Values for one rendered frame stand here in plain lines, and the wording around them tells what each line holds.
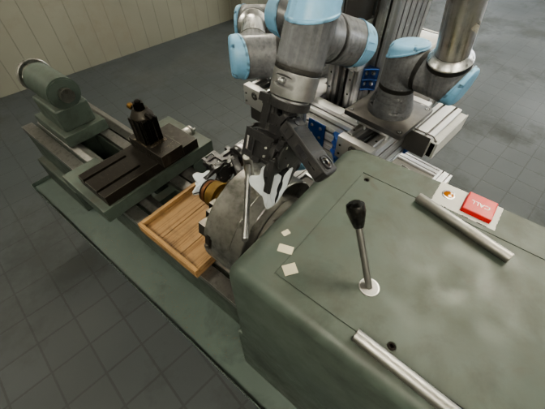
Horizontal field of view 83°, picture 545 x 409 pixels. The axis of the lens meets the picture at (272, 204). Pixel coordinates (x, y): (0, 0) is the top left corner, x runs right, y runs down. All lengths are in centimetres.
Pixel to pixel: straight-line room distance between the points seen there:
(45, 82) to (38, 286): 129
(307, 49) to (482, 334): 52
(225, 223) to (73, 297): 164
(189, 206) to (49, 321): 131
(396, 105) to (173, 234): 87
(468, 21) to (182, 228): 100
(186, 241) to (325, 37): 81
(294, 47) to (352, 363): 48
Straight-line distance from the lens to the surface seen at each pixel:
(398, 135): 110
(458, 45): 97
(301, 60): 49
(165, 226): 117
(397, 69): 109
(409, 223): 71
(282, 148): 52
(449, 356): 60
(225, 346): 129
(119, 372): 198
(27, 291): 245
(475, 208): 79
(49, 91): 163
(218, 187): 91
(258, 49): 92
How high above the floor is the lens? 177
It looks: 49 degrees down
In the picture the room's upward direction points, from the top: straight up
